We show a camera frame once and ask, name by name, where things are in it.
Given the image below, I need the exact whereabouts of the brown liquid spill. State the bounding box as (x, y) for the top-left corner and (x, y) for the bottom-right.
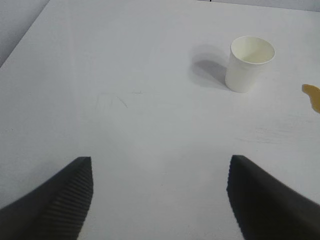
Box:
(301, 83), (320, 113)

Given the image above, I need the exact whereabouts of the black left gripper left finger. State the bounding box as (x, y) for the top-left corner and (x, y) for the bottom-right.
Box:
(0, 156), (94, 240)

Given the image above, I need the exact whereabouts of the white paper cup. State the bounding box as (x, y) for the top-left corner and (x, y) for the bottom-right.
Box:
(224, 35), (276, 94)

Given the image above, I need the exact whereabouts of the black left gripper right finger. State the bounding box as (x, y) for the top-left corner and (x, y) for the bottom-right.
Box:
(225, 154), (320, 240)

